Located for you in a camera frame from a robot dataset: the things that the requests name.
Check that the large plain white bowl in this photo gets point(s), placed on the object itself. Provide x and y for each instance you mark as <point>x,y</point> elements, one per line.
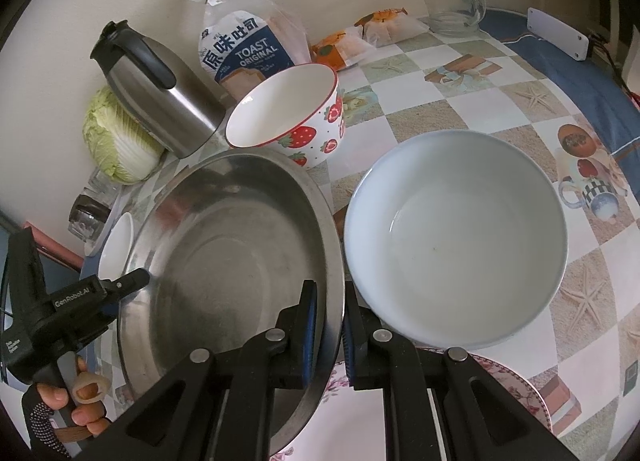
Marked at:
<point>450,241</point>

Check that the person's left hand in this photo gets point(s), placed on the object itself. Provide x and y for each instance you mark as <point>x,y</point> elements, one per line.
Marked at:
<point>85,391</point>

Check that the clear drinking glass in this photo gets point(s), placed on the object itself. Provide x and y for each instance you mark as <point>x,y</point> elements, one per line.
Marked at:
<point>87,218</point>
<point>102,183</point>

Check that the white rectangular device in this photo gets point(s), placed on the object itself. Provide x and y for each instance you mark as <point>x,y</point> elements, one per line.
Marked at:
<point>557,33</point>

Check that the strawberry print bowl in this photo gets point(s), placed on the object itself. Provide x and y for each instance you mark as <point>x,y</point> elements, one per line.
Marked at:
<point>280,106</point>

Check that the stainless steel basin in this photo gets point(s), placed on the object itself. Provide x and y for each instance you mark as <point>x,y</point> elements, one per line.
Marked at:
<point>225,241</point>

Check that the stainless steel thermos jug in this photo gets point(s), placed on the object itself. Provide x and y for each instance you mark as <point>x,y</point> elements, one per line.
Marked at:
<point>165,111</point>

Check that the napa cabbage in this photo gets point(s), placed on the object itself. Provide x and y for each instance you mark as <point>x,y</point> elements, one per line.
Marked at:
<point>115,146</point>

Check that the checkered printed tablecloth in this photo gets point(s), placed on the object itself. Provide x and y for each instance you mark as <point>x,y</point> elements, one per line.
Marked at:
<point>450,91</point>

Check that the bag of sliced toast bread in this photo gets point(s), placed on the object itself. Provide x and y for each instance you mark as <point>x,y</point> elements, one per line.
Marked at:
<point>250,51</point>

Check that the pink floral plate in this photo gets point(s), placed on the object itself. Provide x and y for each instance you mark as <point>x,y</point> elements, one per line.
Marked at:
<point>510,386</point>

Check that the small white dish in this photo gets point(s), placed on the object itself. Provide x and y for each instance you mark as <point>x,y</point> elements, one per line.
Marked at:
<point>117,251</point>

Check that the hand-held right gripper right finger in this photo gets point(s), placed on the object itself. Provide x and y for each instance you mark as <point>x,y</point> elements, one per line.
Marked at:
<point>350,336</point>

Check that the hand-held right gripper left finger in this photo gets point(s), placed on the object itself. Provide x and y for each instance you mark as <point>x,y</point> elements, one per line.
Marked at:
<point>310,321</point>

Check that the clear glass mug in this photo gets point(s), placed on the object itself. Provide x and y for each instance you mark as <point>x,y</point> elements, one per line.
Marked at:
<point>450,1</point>

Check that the orange snack packet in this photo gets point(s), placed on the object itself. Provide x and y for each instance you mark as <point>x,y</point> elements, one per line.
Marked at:
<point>340,48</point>
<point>390,26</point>

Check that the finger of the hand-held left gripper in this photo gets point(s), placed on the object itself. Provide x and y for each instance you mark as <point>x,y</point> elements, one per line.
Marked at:
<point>127,283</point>

